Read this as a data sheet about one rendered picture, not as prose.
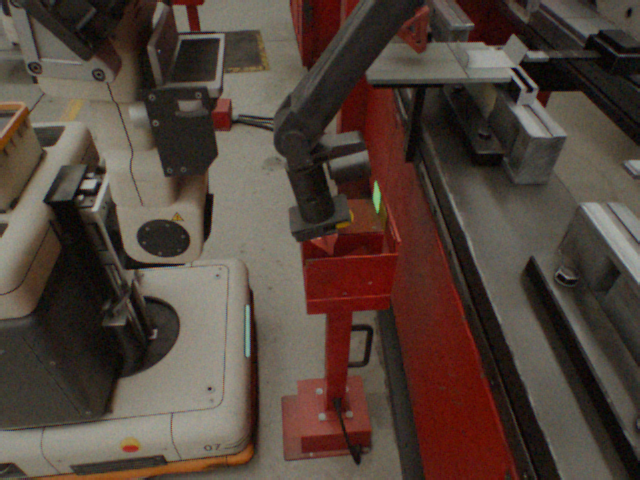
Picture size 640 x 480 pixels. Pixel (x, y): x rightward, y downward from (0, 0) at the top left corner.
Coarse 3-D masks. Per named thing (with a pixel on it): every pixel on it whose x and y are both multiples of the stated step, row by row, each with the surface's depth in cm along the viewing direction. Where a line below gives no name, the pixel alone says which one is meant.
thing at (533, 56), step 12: (588, 36) 94; (600, 36) 91; (612, 36) 89; (624, 36) 89; (588, 48) 94; (600, 48) 90; (612, 48) 87; (624, 48) 85; (636, 48) 85; (528, 60) 89; (540, 60) 89; (552, 60) 89; (564, 60) 89; (576, 60) 89; (588, 60) 89; (600, 60) 90; (612, 60) 86; (624, 60) 85; (636, 60) 85; (612, 72) 87; (624, 72) 87; (636, 72) 87
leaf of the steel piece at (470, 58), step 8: (456, 48) 92; (464, 56) 87; (472, 56) 90; (480, 56) 90; (488, 56) 90; (496, 56) 90; (504, 56) 90; (464, 64) 87; (472, 64) 87; (480, 64) 87; (488, 64) 87; (496, 64) 87; (504, 64) 87; (512, 64) 87
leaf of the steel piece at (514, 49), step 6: (510, 42) 90; (516, 42) 88; (504, 48) 92; (510, 48) 90; (516, 48) 88; (522, 48) 86; (510, 54) 89; (516, 54) 87; (522, 54) 85; (516, 60) 87; (516, 66) 86
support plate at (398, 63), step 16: (400, 48) 94; (432, 48) 94; (448, 48) 94; (464, 48) 94; (480, 48) 94; (384, 64) 88; (400, 64) 88; (416, 64) 88; (432, 64) 88; (448, 64) 88; (368, 80) 83; (384, 80) 83; (400, 80) 83; (416, 80) 83; (432, 80) 83; (448, 80) 84; (464, 80) 84; (480, 80) 84; (496, 80) 84
